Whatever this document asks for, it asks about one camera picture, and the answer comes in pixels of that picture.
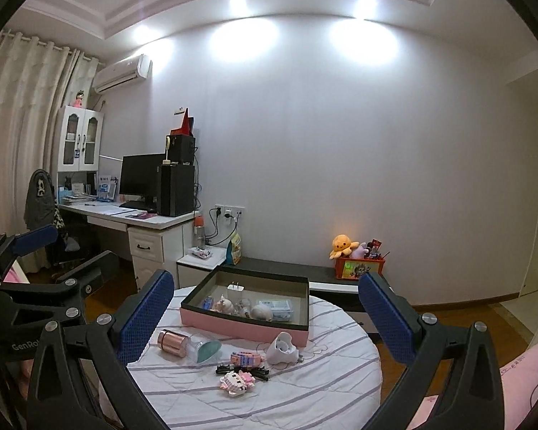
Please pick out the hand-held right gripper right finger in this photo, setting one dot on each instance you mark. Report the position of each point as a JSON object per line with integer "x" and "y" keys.
{"x": 385, "y": 320}

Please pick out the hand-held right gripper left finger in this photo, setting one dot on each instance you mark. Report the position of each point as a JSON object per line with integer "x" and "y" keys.
{"x": 145, "y": 318}

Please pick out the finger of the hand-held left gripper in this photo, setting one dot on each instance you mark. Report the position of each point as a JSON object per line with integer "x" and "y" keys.
{"x": 85, "y": 277}
{"x": 31, "y": 239}

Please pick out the rose gold canister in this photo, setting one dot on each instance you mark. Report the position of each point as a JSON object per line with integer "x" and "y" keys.
{"x": 172, "y": 341}

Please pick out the clear plastic cup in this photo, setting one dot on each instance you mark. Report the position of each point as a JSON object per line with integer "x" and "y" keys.
{"x": 206, "y": 350}

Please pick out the pink pig figurine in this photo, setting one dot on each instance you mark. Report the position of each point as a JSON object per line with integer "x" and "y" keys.
{"x": 225, "y": 303}

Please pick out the black hair clip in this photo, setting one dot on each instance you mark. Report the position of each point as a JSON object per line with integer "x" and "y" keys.
{"x": 226, "y": 368}

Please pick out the pink and black box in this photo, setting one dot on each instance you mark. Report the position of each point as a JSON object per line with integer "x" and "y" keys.
{"x": 246, "y": 329}

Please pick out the long clear plastic box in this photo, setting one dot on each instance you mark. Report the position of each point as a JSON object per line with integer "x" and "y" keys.
{"x": 279, "y": 309}

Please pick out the pink block toy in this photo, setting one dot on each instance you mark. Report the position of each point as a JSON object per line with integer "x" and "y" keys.
{"x": 247, "y": 359}

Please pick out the pink block figure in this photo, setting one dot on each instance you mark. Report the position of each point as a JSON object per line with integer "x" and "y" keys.
{"x": 236, "y": 383}

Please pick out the white round figurine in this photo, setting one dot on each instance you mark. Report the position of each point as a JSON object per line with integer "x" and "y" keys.
{"x": 262, "y": 312}

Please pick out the black office chair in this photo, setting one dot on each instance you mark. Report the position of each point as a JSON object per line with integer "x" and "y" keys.
{"x": 78, "y": 246}

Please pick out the pink blanket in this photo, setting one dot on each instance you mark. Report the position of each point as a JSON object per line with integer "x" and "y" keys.
{"x": 13, "y": 273}

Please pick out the grey jacket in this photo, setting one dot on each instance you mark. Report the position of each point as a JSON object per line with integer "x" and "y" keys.
{"x": 40, "y": 201}

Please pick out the orange storage box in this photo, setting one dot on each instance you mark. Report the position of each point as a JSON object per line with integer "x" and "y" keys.
{"x": 356, "y": 271}

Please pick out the white side cabinet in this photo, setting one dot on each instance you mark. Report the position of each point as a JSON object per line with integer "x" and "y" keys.
{"x": 192, "y": 268}

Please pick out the white papers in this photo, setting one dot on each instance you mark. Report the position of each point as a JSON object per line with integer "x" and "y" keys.
{"x": 110, "y": 210}

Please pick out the pink plush toy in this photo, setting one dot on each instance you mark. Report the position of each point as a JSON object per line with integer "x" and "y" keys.
{"x": 361, "y": 251}

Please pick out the pink mouse pad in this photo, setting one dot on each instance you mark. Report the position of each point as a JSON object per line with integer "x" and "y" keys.
{"x": 141, "y": 216}

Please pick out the yellow octopus plush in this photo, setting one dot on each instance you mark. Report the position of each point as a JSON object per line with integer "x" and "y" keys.
{"x": 344, "y": 245}

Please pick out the small pink packet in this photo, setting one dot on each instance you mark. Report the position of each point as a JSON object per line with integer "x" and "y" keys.
{"x": 202, "y": 254}

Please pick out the black keyboard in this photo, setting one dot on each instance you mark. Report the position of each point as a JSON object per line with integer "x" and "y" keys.
{"x": 136, "y": 205}

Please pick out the blue and white box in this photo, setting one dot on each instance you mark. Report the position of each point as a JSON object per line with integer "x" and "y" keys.
{"x": 106, "y": 191}

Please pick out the white desk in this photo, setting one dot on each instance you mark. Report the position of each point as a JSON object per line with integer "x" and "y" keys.
{"x": 170, "y": 224}

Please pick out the orange-capped water bottle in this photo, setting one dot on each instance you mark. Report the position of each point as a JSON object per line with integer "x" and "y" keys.
{"x": 198, "y": 235}

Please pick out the yellow snack bag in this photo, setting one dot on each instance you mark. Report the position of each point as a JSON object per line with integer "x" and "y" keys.
{"x": 234, "y": 251}

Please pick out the white glass-door cabinet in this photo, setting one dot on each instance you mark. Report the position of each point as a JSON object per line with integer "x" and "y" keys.
{"x": 80, "y": 139}

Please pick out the black monitor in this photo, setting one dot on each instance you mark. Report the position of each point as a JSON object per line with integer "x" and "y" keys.
{"x": 139, "y": 179}

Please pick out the cream curtain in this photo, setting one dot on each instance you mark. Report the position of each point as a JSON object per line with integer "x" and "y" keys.
{"x": 22, "y": 121}

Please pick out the black computer tower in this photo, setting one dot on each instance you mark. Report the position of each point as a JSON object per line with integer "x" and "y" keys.
{"x": 177, "y": 190}

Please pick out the pink doll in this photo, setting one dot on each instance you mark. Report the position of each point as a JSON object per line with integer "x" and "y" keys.
{"x": 77, "y": 100}

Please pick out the pink embroidered bedding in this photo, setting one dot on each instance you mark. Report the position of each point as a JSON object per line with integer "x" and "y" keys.
{"x": 520, "y": 380}

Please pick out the cream desk fan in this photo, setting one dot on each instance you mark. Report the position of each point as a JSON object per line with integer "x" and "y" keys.
{"x": 166, "y": 150}

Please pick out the white door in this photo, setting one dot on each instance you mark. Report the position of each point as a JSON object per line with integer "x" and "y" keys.
{"x": 532, "y": 255}

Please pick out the black speaker box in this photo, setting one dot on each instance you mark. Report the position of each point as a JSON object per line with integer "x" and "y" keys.
{"x": 183, "y": 148}

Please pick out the red folder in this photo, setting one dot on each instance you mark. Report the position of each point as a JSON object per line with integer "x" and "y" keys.
{"x": 186, "y": 125}

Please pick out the white air conditioner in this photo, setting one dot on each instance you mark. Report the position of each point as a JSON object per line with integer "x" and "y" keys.
{"x": 121, "y": 74}

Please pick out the white wall socket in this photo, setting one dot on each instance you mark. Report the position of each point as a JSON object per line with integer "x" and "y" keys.
{"x": 229, "y": 211}

